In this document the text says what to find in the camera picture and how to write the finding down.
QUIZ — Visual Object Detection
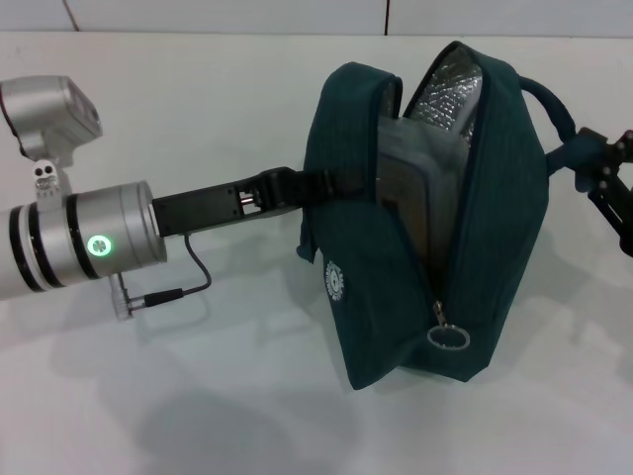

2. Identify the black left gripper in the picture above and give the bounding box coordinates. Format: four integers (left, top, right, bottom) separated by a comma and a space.
151, 166, 371, 239

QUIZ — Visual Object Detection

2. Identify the clear plastic blue-rimmed food container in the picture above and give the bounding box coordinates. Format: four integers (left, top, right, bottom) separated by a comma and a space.
377, 115, 477, 264

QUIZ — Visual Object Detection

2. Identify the dark teal insulated lunch bag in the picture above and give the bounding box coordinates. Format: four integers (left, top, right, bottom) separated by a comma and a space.
295, 42, 609, 392

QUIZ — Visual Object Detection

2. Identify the grey left gripper cable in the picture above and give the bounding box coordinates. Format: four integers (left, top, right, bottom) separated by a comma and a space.
109, 232, 214, 323

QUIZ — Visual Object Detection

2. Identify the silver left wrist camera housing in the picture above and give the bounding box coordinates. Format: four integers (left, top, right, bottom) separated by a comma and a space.
0, 74, 104, 200

